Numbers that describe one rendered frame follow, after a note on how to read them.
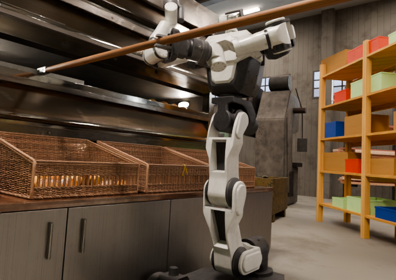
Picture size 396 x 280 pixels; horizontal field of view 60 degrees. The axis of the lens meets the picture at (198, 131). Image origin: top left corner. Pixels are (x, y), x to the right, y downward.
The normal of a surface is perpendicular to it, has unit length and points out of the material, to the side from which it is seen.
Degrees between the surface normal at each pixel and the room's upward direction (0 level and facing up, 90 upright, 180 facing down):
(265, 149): 92
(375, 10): 90
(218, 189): 84
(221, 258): 100
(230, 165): 90
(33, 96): 70
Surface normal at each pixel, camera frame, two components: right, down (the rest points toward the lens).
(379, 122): 0.14, -0.07
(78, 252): 0.78, -0.01
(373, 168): -0.98, -0.07
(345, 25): -0.64, -0.10
